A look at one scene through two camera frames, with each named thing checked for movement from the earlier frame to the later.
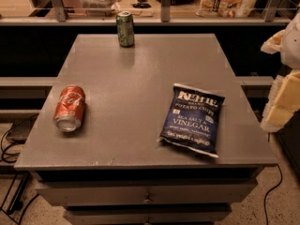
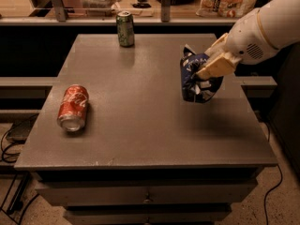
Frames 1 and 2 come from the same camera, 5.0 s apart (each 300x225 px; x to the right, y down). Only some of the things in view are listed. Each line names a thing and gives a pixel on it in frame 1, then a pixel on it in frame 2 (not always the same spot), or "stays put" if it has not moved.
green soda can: x=125 y=24 stays put
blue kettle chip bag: x=191 y=120 → x=196 y=90
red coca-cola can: x=70 y=108 stays put
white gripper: x=291 y=47 → x=247 y=41
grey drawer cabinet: x=113 y=170 stays put
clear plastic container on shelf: x=100 y=1 stays put
